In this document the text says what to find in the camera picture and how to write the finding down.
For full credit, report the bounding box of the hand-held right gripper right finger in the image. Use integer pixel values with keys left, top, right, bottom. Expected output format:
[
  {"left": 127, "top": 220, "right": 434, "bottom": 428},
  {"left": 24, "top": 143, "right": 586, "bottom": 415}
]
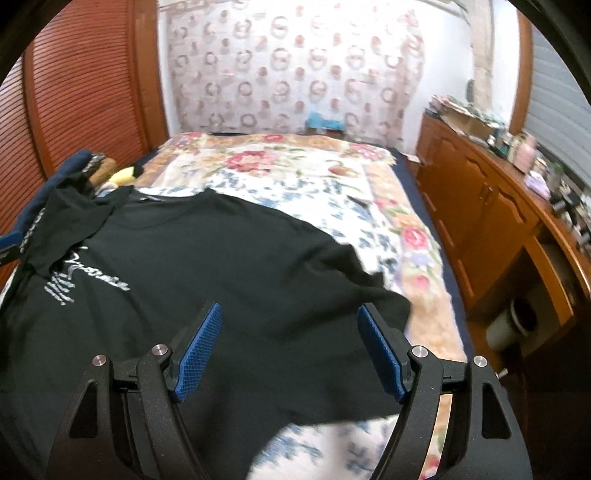
[{"left": 357, "top": 302, "right": 536, "bottom": 480}]

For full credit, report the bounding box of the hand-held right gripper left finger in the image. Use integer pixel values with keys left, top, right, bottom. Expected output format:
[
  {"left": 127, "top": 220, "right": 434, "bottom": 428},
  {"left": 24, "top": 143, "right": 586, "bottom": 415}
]
[{"left": 28, "top": 302, "right": 225, "bottom": 480}]

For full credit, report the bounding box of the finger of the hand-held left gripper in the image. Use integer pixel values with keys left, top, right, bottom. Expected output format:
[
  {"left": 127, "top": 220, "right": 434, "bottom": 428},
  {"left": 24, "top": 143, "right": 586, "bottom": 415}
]
[{"left": 0, "top": 232, "right": 23, "bottom": 265}]

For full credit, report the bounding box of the black t-shirt white print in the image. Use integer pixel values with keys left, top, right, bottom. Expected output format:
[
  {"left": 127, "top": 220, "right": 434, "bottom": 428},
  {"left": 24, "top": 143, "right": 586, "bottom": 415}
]
[{"left": 0, "top": 187, "right": 414, "bottom": 480}]

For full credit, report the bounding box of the navy garment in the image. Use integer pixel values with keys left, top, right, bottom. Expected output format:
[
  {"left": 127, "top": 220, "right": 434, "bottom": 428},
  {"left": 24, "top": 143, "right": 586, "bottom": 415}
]
[{"left": 9, "top": 150, "right": 93, "bottom": 259}]

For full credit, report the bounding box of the brown patterned cloth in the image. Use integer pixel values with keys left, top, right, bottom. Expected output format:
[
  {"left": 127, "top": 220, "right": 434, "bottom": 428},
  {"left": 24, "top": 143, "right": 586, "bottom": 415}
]
[{"left": 85, "top": 156, "right": 118, "bottom": 185}]

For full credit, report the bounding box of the white trash bin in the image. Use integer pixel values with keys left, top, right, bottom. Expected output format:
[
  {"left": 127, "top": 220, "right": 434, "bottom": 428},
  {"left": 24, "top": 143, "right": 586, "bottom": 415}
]
[{"left": 485, "top": 295, "right": 541, "bottom": 350}]

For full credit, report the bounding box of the yellow plush toy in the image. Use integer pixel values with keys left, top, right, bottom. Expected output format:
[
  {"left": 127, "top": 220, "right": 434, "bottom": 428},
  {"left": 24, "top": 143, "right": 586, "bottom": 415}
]
[{"left": 104, "top": 166, "right": 144, "bottom": 188}]

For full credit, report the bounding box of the wooden louvered wardrobe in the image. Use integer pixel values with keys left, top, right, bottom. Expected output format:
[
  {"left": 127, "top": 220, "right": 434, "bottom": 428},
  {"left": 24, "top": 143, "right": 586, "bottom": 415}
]
[{"left": 0, "top": 0, "right": 169, "bottom": 287}]

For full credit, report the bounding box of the long wooden cabinet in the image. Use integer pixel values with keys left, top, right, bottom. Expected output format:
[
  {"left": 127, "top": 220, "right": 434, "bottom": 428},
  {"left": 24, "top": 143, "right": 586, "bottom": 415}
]
[{"left": 416, "top": 111, "right": 591, "bottom": 370}]

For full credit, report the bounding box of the floral blanket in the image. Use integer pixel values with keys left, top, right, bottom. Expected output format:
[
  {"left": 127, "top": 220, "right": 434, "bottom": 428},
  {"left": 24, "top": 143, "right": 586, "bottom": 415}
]
[{"left": 99, "top": 131, "right": 468, "bottom": 480}]

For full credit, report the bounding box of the purple cloth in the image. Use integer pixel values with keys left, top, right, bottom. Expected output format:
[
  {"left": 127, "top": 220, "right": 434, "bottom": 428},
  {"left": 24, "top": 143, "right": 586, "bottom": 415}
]
[{"left": 526, "top": 171, "right": 551, "bottom": 195}]

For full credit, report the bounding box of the blue box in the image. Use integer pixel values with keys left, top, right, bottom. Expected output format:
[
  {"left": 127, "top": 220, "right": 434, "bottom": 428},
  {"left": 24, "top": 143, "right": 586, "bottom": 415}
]
[{"left": 305, "top": 111, "right": 346, "bottom": 136}]

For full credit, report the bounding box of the cardboard box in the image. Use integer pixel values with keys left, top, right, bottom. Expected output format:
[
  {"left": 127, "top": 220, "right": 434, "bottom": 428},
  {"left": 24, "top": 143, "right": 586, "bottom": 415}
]
[{"left": 438, "top": 104, "right": 496, "bottom": 140}]

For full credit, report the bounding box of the beige tied curtain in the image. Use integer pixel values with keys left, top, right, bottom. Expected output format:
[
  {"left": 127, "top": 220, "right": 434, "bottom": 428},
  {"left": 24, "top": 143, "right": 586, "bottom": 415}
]
[{"left": 470, "top": 41, "right": 491, "bottom": 114}]

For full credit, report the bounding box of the grey window shutter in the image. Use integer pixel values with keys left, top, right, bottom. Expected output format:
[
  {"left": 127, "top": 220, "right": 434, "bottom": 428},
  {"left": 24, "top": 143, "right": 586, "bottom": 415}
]
[{"left": 524, "top": 18, "right": 591, "bottom": 176}]

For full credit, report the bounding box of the ring patterned curtain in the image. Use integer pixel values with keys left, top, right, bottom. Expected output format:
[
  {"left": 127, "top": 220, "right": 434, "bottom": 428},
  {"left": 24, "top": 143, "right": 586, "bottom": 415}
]
[{"left": 159, "top": 0, "right": 426, "bottom": 148}]

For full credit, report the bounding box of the wooden window frame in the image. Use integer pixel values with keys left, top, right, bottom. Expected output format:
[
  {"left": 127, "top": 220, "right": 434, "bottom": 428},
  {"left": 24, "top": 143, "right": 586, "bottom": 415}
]
[{"left": 508, "top": 9, "right": 535, "bottom": 134}]

